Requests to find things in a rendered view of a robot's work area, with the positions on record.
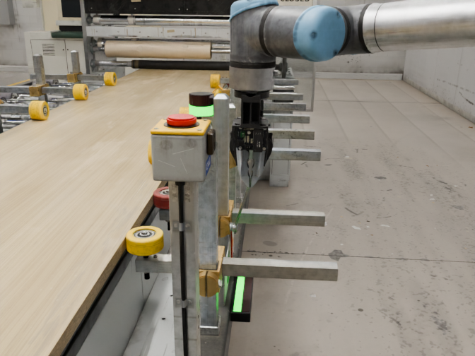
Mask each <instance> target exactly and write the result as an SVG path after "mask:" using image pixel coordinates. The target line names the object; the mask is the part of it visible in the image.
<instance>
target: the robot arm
mask: <svg viewBox="0 0 475 356"><path fill-rule="evenodd" d="M229 22H230V66H229V87H230V88H232V89H234V96H235V97H238V98H241V117H237V119H234V122H233V125H232V131H231V132H230V151H231V154H232V156H233V158H234V160H235V162H236V167H237V170H238V172H239V174H240V176H241V178H242V180H243V182H244V183H245V184H246V186H247V187H253V186H254V185H255V184H256V183H257V182H258V180H259V178H260V176H261V174H262V172H263V170H264V168H265V164H266V162H267V160H268V159H269V156H270V155H271V152H272V148H273V142H272V135H273V133H269V126H270V123H269V120H268V119H266V117H263V115H264V113H263V109H264V101H263V100H261V99H264V98H268V97H269V94H270V90H271V89H273V88H274V81H275V78H274V76H277V75H278V71H275V67H276V57H283V58H291V59H304V60H308V61H313V62H319V61H328V60H330V59H332V58H334V57H335V56H339V55H346V54H352V55H353V54H372V53H378V52H389V51H404V50H418V49H447V48H461V47H475V0H407V1H396V2H390V3H384V4H379V3H372V4H361V5H355V6H325V5H316V6H279V3H278V1H277V0H241V1H236V2H234V3H233V4H232V5H231V7H230V18H229ZM249 150H253V153H252V158H253V160H254V164H253V166H252V176H251V180H250V175H249V172H248V171H249V165H248V163H247V160H248V159H249V156H250V151H249Z"/></svg>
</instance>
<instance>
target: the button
mask: <svg viewBox="0 0 475 356"><path fill-rule="evenodd" d="M166 120H167V123H168V124H169V125H171V126H192V125H194V124H195V123H196V122H197V118H196V117H195V116H194V115H193V114H171V115H169V116H168V117H167V118H166Z"/></svg>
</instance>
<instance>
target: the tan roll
mask: <svg viewBox="0 0 475 356"><path fill-rule="evenodd" d="M93 51H99V52H105V54H106V56H107V57H121V58H159V59H211V58H212V53H216V54H229V53H230V49H212V48H211V42H152V41H109V40H107V41H106V42H105V46H104V47H93Z"/></svg>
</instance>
